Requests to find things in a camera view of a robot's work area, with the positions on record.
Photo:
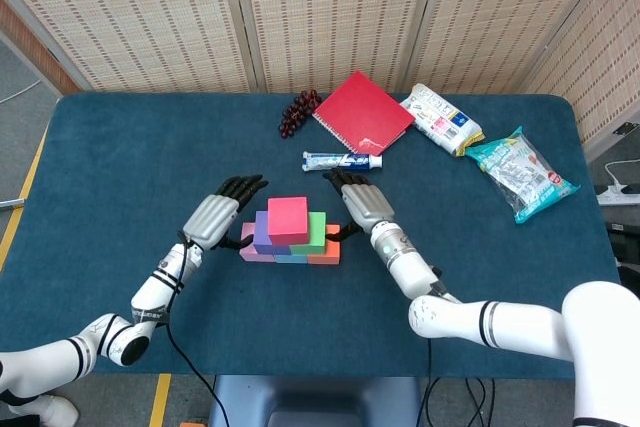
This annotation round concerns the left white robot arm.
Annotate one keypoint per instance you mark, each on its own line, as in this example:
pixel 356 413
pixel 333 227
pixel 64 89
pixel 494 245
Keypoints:
pixel 125 322

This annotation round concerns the light blue foam cube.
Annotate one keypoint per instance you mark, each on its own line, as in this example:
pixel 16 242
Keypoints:
pixel 291 258

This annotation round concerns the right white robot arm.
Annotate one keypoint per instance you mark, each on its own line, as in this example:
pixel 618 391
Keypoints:
pixel 475 307

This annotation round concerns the white power strip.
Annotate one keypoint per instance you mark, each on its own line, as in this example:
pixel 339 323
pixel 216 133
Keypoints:
pixel 615 197

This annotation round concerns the teal clear snack bag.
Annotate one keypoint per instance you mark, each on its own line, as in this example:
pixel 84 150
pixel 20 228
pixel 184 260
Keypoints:
pixel 525 172

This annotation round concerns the silver metal rod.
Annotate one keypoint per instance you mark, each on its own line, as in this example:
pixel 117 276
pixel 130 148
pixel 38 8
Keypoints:
pixel 12 204

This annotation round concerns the orange foam cube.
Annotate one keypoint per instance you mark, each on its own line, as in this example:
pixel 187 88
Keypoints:
pixel 330 252

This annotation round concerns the red spiral notebook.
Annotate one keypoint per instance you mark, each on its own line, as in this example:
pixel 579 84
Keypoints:
pixel 362 112

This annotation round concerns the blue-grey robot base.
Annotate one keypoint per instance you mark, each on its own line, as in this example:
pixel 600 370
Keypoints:
pixel 315 402

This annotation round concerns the teal felt table cloth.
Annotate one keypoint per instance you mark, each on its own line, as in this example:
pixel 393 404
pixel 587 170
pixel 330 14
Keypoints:
pixel 150 172

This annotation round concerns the black equipment case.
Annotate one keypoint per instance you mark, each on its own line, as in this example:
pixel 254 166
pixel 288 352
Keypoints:
pixel 625 244

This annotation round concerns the green foam cube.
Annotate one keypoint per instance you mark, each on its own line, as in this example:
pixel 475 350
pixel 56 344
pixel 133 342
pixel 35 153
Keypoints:
pixel 316 237

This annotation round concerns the dark red grape bunch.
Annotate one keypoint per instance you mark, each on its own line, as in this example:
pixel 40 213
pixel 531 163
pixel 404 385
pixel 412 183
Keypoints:
pixel 297 114

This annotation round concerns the blue white toothpaste tube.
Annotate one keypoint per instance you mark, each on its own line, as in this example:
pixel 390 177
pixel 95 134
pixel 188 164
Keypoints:
pixel 340 162

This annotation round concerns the purple foam cube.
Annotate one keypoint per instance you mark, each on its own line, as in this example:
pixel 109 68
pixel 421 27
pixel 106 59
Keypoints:
pixel 261 239

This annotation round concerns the pink foam cube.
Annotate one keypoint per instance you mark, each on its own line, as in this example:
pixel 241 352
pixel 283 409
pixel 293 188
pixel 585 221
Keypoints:
pixel 247 253

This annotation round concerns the black screen hinge bracket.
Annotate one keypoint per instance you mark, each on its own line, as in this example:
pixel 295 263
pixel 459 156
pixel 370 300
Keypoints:
pixel 625 129

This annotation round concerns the white yellow-edged snack bag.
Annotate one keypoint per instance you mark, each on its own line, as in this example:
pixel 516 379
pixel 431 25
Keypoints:
pixel 440 119

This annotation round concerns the red foam cube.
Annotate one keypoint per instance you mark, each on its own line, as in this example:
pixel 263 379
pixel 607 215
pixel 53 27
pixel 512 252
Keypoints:
pixel 287 221

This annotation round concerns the woven bamboo folding screen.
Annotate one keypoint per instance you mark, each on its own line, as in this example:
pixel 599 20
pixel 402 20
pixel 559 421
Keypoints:
pixel 325 12

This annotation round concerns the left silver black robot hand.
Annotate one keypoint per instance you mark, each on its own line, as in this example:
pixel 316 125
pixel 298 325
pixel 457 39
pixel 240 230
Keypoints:
pixel 212 217

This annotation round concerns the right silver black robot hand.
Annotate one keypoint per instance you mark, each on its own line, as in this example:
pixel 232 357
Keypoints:
pixel 367 202

